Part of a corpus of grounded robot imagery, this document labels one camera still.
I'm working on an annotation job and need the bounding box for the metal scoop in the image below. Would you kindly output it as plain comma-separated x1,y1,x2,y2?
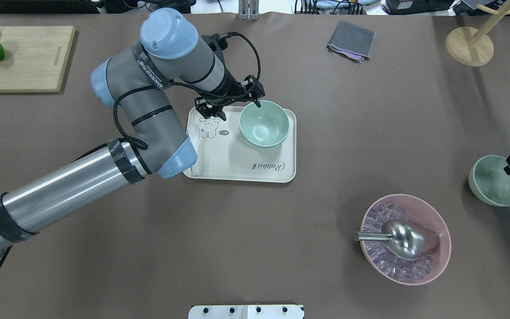
353,220,440,261

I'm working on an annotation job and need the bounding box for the pink bowl of ice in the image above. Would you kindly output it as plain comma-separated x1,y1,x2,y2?
360,194,452,285

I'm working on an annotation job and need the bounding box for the grey folded cloth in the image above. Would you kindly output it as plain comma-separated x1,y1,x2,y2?
326,21,376,63

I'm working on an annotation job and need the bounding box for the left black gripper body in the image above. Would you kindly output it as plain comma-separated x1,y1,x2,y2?
195,74,265,111

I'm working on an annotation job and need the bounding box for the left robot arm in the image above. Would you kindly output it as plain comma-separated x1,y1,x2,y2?
0,8,265,259

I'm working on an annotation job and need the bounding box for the white ceramic spoon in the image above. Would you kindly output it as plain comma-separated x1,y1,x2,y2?
188,122,201,176

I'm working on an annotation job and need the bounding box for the green bowl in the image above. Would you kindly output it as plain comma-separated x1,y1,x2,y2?
468,155,510,207
240,126,289,149
239,100,291,130

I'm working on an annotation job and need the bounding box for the bamboo cutting board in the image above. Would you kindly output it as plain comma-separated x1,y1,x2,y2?
0,26,76,93

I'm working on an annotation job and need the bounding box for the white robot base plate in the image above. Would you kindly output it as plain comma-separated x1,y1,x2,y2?
188,303,305,319

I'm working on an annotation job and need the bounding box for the wooden mug stand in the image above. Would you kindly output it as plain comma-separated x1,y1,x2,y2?
445,0,510,67

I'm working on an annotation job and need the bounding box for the cream rabbit tray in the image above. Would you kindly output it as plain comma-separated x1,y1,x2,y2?
184,105,296,183

